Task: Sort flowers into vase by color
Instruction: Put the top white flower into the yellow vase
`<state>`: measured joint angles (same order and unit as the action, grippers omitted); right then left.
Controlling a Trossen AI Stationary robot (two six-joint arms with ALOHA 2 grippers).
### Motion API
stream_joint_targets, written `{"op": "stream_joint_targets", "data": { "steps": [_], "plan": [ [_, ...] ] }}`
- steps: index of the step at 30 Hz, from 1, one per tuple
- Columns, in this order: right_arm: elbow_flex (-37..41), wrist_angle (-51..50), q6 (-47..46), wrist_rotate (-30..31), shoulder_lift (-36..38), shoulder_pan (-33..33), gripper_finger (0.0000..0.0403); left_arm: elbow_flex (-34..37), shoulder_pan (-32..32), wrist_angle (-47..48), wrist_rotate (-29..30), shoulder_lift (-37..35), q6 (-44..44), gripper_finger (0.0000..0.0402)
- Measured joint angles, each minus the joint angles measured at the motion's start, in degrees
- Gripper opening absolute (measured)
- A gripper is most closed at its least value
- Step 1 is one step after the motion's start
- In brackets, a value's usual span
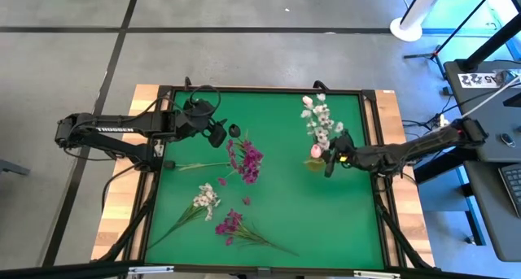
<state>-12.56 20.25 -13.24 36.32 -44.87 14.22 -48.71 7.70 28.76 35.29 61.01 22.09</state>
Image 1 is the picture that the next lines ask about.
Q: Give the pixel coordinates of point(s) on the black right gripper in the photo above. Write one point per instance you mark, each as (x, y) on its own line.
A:
(342, 149)

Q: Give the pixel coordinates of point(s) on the white power plug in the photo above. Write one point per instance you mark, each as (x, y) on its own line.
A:
(443, 120)

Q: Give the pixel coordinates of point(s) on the thin black tripod stand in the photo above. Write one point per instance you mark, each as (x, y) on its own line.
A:
(436, 51)

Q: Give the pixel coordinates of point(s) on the grey side desk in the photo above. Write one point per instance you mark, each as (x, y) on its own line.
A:
(500, 120)

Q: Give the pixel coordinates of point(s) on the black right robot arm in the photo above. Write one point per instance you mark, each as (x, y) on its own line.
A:
(407, 149)

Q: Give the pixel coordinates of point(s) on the thick black stand post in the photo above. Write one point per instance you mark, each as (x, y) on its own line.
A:
(488, 45)

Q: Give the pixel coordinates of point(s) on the white blossom spray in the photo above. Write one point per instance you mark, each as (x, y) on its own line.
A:
(205, 199)
(322, 120)

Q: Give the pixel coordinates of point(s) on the silver aluminium profile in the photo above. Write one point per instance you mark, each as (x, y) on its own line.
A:
(150, 269)
(376, 275)

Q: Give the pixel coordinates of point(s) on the white floor-standing pole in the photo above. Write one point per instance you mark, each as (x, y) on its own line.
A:
(407, 29)

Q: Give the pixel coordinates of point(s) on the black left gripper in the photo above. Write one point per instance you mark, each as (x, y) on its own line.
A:
(199, 118)

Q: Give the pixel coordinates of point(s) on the pink artificial tulip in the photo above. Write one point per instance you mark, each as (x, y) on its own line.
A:
(316, 151)
(307, 101)

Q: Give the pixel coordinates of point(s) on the grey keyboard desk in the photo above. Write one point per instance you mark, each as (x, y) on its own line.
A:
(492, 230)

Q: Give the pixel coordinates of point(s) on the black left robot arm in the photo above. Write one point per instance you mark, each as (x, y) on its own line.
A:
(122, 126)

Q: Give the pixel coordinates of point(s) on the white printed label card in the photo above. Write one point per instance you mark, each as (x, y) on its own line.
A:
(476, 80)

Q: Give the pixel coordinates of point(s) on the dark purple artificial tulip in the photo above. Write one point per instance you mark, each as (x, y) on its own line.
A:
(169, 164)
(234, 131)

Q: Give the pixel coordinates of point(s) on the amber glass bottle vase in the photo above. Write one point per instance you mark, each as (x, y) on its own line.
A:
(314, 165)

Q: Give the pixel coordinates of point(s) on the black keyboard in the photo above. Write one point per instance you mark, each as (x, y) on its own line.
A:
(513, 189)

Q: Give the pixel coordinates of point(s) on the black aluminium table frame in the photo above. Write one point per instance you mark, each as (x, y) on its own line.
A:
(264, 88)

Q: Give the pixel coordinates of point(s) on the fallen purple petal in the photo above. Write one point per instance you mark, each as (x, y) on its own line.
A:
(246, 201)
(222, 181)

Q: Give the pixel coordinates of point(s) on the purple flower bunch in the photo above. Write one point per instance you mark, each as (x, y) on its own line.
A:
(232, 226)
(250, 161)

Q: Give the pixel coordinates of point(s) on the grey furniture foot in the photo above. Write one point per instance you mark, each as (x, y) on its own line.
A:
(12, 167)

